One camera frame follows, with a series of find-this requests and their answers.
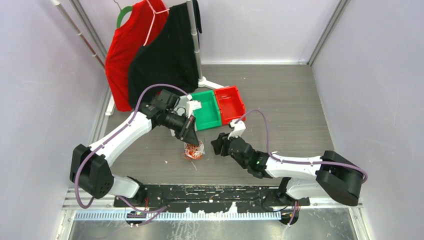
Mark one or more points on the black t-shirt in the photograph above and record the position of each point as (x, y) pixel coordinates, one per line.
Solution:
(169, 59)

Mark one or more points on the white clothes rack stand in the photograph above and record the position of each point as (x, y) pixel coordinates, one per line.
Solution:
(202, 80)

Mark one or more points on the pink hanger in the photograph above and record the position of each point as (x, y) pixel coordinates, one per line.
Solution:
(154, 12)

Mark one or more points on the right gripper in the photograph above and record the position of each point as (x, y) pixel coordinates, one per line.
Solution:
(217, 144)

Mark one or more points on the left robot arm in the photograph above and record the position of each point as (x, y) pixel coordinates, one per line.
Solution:
(91, 165)

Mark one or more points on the green plastic bin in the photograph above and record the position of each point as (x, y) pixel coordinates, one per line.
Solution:
(208, 116)

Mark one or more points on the red t-shirt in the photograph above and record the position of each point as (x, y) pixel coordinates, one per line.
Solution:
(125, 44)

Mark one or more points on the red plastic bin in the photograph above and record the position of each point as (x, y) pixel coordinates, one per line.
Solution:
(230, 103)

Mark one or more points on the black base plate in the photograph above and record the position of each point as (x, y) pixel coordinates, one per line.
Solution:
(212, 198)

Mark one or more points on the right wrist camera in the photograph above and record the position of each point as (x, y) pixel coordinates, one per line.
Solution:
(237, 128)

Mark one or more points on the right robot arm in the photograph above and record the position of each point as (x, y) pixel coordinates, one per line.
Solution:
(329, 175)

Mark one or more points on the red white rod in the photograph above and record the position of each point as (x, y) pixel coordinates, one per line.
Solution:
(77, 31)

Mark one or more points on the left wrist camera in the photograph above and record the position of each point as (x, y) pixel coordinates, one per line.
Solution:
(191, 105)

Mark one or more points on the green hanger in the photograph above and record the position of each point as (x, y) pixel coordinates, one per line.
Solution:
(123, 11)

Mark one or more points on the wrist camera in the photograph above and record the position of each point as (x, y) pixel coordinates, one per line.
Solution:
(237, 128)
(191, 105)

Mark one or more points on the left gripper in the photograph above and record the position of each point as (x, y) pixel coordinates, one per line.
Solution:
(190, 136)

